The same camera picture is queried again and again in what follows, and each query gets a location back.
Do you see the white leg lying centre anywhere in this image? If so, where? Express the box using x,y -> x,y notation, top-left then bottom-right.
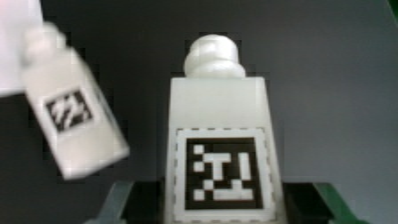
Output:
22,23 -> 130,180

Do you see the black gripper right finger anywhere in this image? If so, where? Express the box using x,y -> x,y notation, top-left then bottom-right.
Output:
313,183 -> 370,224

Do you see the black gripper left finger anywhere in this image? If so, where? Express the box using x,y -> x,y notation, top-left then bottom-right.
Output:
85,181 -> 133,224

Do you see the white leg with tag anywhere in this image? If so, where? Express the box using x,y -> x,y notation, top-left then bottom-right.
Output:
164,34 -> 288,224

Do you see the white square tabletop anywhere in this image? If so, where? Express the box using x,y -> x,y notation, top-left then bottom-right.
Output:
0,0 -> 43,97

